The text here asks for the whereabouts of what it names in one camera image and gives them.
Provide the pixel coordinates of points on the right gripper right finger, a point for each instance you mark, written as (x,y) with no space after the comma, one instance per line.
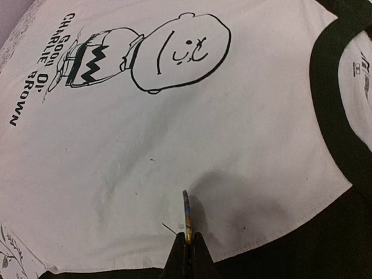
(202,265)

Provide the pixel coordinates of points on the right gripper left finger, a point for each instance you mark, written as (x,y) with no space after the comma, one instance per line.
(176,266)

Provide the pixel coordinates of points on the white green raglan t-shirt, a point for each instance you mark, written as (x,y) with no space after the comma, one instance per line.
(261,110)

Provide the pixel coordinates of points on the floral patterned table mat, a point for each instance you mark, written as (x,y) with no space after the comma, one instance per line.
(16,259)

